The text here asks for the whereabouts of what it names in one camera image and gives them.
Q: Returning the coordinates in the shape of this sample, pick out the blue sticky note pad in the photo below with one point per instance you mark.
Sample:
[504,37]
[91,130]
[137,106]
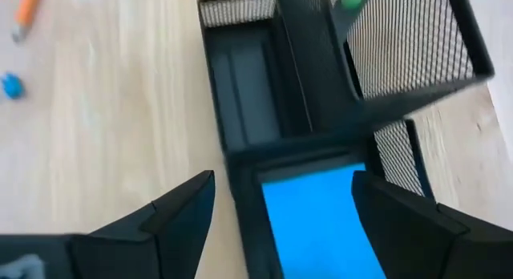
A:
[312,223]

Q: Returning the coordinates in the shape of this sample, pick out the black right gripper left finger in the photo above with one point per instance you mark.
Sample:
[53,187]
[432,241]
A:
[160,239]

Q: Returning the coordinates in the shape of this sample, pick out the orange pencil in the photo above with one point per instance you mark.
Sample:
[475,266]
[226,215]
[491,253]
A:
[26,10]

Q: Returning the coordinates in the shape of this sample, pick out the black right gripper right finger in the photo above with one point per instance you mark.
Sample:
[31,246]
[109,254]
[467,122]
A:
[413,239]

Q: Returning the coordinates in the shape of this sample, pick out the black mesh desk organizer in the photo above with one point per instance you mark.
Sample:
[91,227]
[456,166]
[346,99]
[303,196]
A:
[248,90]

